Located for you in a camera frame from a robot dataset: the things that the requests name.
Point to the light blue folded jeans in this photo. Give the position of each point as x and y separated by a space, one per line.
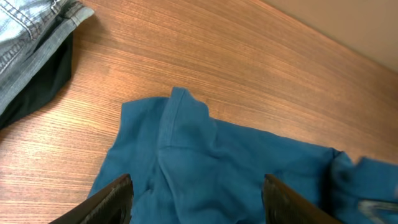
31 31

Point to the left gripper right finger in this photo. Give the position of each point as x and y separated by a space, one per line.
282 205

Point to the black folded garment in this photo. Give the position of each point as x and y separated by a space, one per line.
44 85

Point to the blue t-shirt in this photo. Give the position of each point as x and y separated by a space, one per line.
187 167

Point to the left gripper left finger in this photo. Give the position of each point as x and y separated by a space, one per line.
111 205

